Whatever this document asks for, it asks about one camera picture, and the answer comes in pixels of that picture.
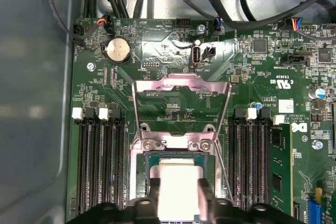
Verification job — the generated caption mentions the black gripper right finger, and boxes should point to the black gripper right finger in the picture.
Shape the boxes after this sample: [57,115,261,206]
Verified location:
[198,177,301,224]

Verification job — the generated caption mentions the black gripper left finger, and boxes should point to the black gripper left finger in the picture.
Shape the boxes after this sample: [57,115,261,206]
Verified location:
[88,178,161,224]

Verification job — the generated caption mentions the silver CPU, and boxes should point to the silver CPU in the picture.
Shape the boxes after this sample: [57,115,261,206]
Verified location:
[148,154,211,224]

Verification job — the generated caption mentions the metal socket cover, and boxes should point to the metal socket cover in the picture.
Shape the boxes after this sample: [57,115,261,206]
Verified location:
[131,73,233,148]

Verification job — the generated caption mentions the CPU socket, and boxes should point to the CPU socket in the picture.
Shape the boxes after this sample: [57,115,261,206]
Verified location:
[130,140,229,224]

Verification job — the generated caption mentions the thin metal locking lever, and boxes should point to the thin metal locking lever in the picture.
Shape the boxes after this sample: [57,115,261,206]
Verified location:
[217,140,234,202]

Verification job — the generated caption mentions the black RAM slot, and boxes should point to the black RAM slot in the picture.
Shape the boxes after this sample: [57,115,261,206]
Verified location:
[110,107,128,209]
[227,108,241,210]
[98,107,115,209]
[86,107,103,209]
[253,108,270,210]
[240,108,255,210]
[71,107,91,210]

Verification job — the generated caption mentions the green RAM stick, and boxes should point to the green RAM stick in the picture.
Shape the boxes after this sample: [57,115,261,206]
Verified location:
[269,124,293,217]

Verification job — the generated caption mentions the black expansion slot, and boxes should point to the black expansion slot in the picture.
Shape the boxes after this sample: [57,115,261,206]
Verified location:
[292,199,302,224]

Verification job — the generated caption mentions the blue expansion slot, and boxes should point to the blue expansion slot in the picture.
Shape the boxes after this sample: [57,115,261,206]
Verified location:
[308,199,322,224]

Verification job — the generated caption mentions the green motherboard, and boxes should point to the green motherboard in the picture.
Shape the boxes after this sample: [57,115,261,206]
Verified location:
[67,16,336,224]

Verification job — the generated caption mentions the metal USB port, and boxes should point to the metal USB port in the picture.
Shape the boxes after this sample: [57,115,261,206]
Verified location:
[190,45,203,69]

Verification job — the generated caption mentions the round coin battery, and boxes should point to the round coin battery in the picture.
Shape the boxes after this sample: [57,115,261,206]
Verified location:
[106,37,132,65]

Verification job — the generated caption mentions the black PC case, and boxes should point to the black PC case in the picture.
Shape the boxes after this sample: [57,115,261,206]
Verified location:
[0,0,336,224]

